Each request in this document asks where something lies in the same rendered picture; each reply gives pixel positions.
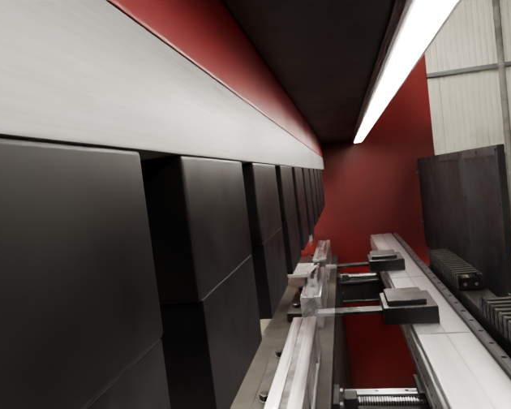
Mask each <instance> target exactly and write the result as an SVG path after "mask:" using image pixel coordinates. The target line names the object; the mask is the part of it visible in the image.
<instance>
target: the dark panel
mask: <svg viewBox="0 0 511 409"><path fill-rule="evenodd" d="M417 164H418V172H419V189H420V196H421V205H422V213H423V229H424V237H425V244H426V245H427V246H428V247H429V248H430V249H431V250H438V249H444V248H447V249H448V250H450V251H451V252H453V253H454V254H456V256H458V257H460V258H462V259H463V260H464V261H466V263H468V264H469V265H471V266H472V267H474V268H475V269H477V271H479V272H480V273H482V274H483V284H484V286H485V287H486V288H487V289H488V290H489V291H490V292H491V293H492V294H494V295H495V296H496V297H505V296H506V297H507V294H511V218H510V208H509V191H508V182H507V172H506V163H505V146H504V144H496V145H491V146H486V147H481V148H476V149H467V150H462V151H458V152H453V153H444V154H439V155H435V156H430V157H421V158H417Z"/></svg>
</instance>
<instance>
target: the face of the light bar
mask: <svg viewBox="0 0 511 409"><path fill-rule="evenodd" d="M456 2H457V0H418V1H417V3H416V5H415V8H414V10H413V12H412V15H411V17H410V19H409V21H408V24H407V25H406V28H405V31H404V32H403V34H402V36H401V40H400V41H399V43H398V45H397V48H396V50H395V52H394V55H393V57H392V59H391V62H390V64H389V66H388V69H387V71H386V72H385V74H384V78H383V79H382V81H381V83H380V86H379V88H378V90H377V93H376V95H375V97H374V99H373V102H372V104H371V106H370V109H369V111H368V112H367V116H366V118H365V119H364V121H363V125H362V126H361V128H360V130H359V133H358V135H357V137H356V140H355V143H358V142H362V140H363V139H364V137H365V136H366V134H367V133H368V132H369V130H370V129H371V127H372V125H373V124H374V122H375V121H376V120H377V119H378V117H379V116H380V114H381V112H382V111H383V109H384V108H385V106H386V105H387V104H388V102H389V101H390V99H391V98H392V96H393V94H394V93H395V92H396V91H397V89H398V87H399V86H400V84H401V83H402V81H403V80H404V79H405V78H406V76H407V74H408V73H409V71H410V69H411V68H412V66H413V65H414V64H415V63H416V61H417V60H418V58H419V56H420V55H421V53H422V52H423V51H424V49H425V48H426V46H427V44H428V43H429V42H430V40H431V39H432V38H433V36H434V35H435V33H436V31H437V30H438V28H439V27H440V26H441V25H442V23H443V22H444V20H445V18H446V17H447V15H448V14H449V12H450V11H451V10H452V8H453V6H454V5H455V4H456Z"/></svg>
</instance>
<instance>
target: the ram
mask: <svg viewBox="0 0 511 409"><path fill-rule="evenodd" d="M0 137H2V138H10V139H18V140H34V141H42V142H50V143H59V144H74V145H83V146H91V147H99V148H108V149H123V150H131V151H136V152H138V153H139V155H140V160H141V161H143V160H149V159H155V158H161V157H172V156H178V155H180V156H188V157H204V158H212V159H221V160H229V161H240V162H241V163H242V164H243V163H250V162H253V163H261V164H269V165H275V166H291V167H301V168H310V169H318V170H324V159H323V152H322V144H321V142H320V140H319V138H318V137H317V136H316V134H315V132H314V131H313V130H312V129H311V127H310V125H309V124H308V123H307V121H306V119H305V118H304V117H303V115H302V114H301V112H300V111H299V110H298V108H297V106H296V105H295V104H294V102H293V101H292V99H291V98H290V96H289V95H288V93H287V92H286V90H285V89H284V88H283V87H282V85H281V83H280V82H279V80H278V79H277V77H276V76H275V75H274V74H273V72H272V70H271V69H270V67H269V66H268V64H267V63H266V62H265V60H264V59H263V57H262V56H261V54H260V52H259V51H258V49H257V48H256V47H255V46H254V44H253V43H252V41H251V39H250V38H249V36H248V35H247V34H246V33H245V31H244V30H243V28H242V26H241V25H240V23H239V22H238V21H237V20H236V18H235V17H234V15H233V13H232V12H231V11H230V9H229V7H228V6H227V5H226V4H225V2H224V0H0Z"/></svg>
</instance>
